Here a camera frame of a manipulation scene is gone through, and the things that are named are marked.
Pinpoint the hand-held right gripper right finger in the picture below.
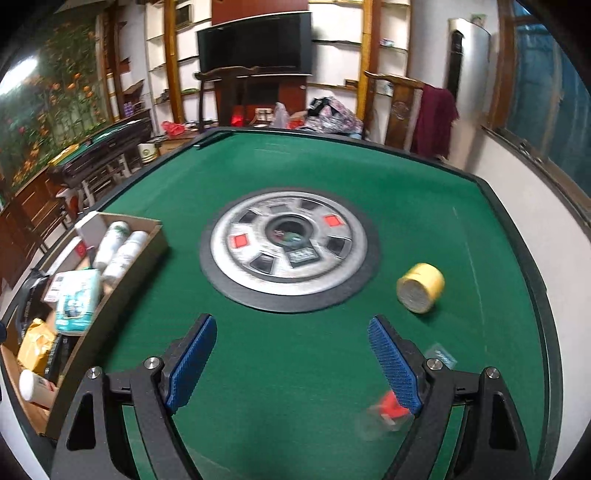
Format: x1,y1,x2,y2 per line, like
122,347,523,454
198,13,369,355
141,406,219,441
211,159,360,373
367,315,536,480

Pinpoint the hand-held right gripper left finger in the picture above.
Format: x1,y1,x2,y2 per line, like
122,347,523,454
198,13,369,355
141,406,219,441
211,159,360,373
50,313,219,480

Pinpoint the small red packet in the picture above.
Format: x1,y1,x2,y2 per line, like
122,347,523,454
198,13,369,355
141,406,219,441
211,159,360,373
358,390,414,441

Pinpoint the yellow round can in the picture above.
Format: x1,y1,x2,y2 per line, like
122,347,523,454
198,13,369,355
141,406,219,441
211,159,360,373
396,262,446,315

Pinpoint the shallow cardboard box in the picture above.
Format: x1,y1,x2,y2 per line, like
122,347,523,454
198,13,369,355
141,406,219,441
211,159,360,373
0,211,169,439

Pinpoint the plain white plastic bottle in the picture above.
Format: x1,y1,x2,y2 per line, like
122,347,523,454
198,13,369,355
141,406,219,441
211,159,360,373
100,231,149,286

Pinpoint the teal tissue packet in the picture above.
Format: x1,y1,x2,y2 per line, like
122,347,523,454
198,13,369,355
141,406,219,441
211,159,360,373
54,269,102,335

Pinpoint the white bottle green red label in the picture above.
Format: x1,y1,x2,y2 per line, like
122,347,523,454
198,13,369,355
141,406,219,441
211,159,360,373
92,220,130,271

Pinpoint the yellow snack packet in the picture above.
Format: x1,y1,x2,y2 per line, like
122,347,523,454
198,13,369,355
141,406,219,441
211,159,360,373
17,318,60,377

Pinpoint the small white jar red label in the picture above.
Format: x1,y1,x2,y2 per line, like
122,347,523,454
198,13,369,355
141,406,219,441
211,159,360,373
18,369,58,409

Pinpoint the grey carton red end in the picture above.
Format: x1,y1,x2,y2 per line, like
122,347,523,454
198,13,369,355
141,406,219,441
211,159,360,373
39,237,95,278

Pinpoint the dark snack packet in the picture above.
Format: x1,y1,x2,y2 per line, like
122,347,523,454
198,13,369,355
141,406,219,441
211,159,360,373
14,270,51,342

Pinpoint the small clear packet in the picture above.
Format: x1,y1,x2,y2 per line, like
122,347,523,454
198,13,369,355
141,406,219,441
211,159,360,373
425,344,458,370

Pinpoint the round grey control panel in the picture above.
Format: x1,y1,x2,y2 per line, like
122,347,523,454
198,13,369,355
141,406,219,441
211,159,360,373
200,187,382,315

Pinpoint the white bucket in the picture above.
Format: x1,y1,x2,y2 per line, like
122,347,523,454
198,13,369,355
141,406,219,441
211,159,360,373
137,142,161,166

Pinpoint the low wooden table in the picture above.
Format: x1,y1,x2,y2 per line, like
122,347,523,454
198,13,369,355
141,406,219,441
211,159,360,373
148,131,204,155

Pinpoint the folding mahjong table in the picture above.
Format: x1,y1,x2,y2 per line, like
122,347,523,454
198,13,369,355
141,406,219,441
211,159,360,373
46,117,153,213

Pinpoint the maroon garment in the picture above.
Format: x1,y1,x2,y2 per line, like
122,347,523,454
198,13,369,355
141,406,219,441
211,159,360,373
411,84,459,160

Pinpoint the brown carved wooden chair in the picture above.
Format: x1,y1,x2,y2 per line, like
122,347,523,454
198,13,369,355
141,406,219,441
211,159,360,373
364,70,426,151

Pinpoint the floral cloth bundle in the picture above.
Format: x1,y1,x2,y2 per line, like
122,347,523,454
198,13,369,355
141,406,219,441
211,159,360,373
302,97,365,134

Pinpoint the dark wooden chair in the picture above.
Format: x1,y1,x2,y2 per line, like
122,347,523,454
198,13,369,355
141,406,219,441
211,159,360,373
194,66,269,134

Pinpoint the silver tower air conditioner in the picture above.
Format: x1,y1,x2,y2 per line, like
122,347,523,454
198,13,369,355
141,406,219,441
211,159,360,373
445,17,492,123

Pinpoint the brown framed window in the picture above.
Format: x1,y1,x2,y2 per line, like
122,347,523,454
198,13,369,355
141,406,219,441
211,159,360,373
482,0,591,208

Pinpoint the black television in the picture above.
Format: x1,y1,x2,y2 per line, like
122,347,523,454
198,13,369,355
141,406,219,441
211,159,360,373
197,11,314,77

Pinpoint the floral wall poster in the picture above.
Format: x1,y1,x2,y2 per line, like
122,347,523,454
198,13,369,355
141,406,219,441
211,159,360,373
0,11,109,195

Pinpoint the wooden framed wall shelving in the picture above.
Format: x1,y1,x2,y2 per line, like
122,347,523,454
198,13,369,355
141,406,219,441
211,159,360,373
99,0,414,134

